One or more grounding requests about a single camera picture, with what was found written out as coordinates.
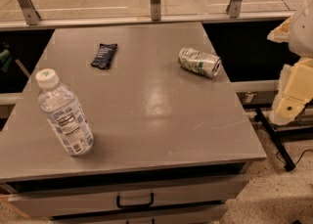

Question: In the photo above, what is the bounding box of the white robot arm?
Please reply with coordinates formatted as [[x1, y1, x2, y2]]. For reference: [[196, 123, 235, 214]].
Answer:
[[267, 0, 313, 125]]

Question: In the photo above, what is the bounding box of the silver green 7up can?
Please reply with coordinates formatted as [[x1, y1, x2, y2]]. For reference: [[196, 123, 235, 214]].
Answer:
[[178, 47, 221, 78]]

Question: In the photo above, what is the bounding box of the dark blue snack packet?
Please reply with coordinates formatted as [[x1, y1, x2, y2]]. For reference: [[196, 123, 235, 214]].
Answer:
[[91, 43, 117, 69]]

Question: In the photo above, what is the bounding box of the clear plastic water bottle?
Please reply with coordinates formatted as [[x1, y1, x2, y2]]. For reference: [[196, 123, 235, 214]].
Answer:
[[35, 68, 94, 157]]

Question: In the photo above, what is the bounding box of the grey lower drawer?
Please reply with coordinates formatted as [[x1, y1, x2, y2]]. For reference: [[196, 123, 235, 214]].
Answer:
[[49, 204, 227, 224]]

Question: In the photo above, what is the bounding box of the grey drawer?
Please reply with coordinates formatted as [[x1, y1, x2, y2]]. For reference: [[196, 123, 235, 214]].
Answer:
[[49, 204, 227, 224], [9, 174, 248, 217]]

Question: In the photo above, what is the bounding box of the grey upper drawer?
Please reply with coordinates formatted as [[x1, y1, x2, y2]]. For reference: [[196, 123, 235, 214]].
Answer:
[[9, 174, 248, 217]]

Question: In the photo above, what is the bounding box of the black metal stand leg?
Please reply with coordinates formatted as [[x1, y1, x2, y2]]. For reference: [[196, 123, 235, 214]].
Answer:
[[254, 109, 295, 171]]

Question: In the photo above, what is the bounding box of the green object at left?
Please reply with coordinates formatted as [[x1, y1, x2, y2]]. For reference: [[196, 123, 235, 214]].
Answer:
[[0, 50, 12, 72]]

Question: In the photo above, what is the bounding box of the black drawer handle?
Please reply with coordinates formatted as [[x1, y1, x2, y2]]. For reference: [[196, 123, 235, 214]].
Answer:
[[115, 193, 155, 209]]

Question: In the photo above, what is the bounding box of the left metal railing bracket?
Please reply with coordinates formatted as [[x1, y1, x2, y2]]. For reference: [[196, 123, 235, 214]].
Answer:
[[17, 0, 41, 25]]

